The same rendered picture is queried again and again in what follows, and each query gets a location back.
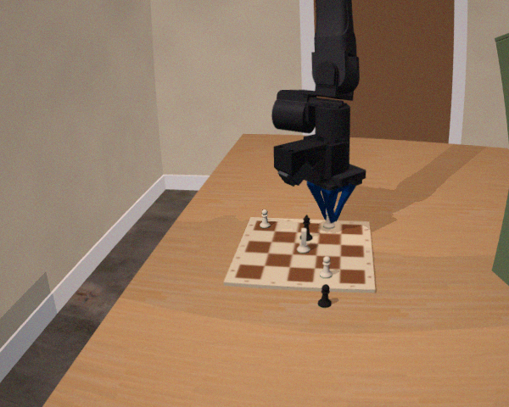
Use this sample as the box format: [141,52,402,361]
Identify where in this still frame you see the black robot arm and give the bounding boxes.
[271,0,360,187]

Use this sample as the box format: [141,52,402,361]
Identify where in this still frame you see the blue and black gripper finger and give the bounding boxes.
[322,184,355,223]
[307,182,338,220]

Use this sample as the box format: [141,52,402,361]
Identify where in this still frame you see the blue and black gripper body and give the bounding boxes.
[305,137,366,191]

